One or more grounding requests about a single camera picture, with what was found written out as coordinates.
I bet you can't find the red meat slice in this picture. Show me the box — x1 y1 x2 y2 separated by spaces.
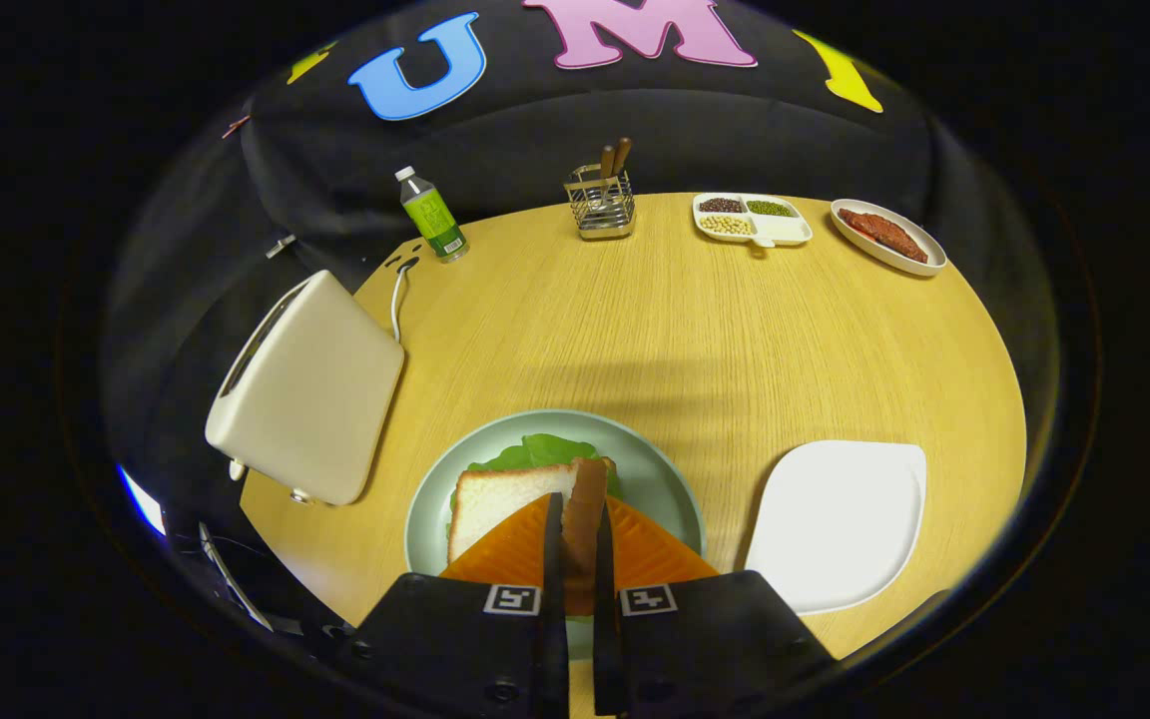
838 208 929 265

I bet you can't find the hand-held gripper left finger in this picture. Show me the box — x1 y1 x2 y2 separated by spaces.
348 491 572 719

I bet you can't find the white divided dish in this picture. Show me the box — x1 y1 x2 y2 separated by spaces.
692 193 814 249

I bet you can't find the metal wire utensil holder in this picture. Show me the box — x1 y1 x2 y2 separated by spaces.
564 165 637 242

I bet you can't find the black backdrop cloth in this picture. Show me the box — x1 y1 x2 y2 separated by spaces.
101 0 1065 470

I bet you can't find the pale green round plate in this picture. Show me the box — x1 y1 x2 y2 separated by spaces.
405 409 707 662

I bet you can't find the white oval plate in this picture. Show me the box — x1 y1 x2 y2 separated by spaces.
831 199 947 277

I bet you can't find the white toaster cable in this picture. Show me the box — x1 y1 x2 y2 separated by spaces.
389 258 422 343

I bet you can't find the green lettuce leaf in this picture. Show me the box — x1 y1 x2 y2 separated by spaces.
463 433 626 502

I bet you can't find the lit computer screen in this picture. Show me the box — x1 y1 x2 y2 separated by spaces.
118 464 169 538

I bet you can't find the white bread slice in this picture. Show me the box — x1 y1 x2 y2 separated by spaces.
447 457 622 616

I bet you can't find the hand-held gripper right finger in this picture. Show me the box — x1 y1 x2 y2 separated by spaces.
591 495 838 718

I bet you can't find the white toaster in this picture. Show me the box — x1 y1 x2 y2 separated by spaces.
205 270 406 506

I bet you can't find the white square plate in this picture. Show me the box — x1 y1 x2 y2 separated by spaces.
745 440 928 615

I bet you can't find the green label drink bottle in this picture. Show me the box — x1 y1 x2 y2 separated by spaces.
395 166 470 264

